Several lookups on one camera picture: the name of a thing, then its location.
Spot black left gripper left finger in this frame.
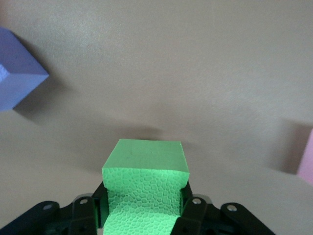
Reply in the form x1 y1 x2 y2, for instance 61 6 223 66
0 182 108 235

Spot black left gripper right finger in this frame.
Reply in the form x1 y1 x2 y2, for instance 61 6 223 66
171 183 272 235

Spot green foam cube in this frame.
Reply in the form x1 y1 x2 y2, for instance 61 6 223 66
100 138 190 235

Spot pink foam cube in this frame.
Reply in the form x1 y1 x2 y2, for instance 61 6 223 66
296 128 313 186

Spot brown table mat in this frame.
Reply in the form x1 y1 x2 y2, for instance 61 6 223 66
0 0 313 235

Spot purple foam cube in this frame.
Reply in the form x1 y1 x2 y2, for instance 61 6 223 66
0 25 50 113

